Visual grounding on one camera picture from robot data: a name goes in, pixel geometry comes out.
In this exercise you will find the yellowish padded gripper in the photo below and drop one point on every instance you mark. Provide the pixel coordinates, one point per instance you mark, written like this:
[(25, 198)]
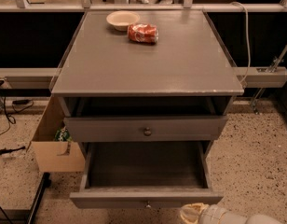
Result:
[(218, 216)]

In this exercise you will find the grey drawer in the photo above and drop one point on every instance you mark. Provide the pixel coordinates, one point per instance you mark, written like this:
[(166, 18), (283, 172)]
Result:
[(145, 175), (145, 119)]

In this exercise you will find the grey top drawer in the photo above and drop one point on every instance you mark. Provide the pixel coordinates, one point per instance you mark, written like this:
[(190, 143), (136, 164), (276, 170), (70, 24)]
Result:
[(145, 119)]

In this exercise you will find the grey drawer cabinet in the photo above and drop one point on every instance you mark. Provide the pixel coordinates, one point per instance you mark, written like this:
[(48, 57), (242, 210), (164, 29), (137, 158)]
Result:
[(187, 61)]

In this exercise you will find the green snack bag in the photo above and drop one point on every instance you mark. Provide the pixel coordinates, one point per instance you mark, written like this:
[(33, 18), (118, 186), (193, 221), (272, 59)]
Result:
[(63, 135)]

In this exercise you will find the cardboard box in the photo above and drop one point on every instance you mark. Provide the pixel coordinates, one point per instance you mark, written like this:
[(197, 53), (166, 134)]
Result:
[(51, 155)]

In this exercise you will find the crushed red soda can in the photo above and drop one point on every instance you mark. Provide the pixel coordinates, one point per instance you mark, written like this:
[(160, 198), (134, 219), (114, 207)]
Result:
[(143, 33)]

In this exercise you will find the black power adapter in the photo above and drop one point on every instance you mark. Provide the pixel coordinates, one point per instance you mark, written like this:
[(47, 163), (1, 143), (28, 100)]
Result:
[(21, 102)]

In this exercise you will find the beige bowl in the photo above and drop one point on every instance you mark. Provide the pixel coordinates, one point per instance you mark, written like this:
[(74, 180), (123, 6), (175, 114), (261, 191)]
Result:
[(121, 20)]

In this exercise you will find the black metal frame base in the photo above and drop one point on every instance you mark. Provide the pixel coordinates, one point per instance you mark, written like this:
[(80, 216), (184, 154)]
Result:
[(26, 216)]

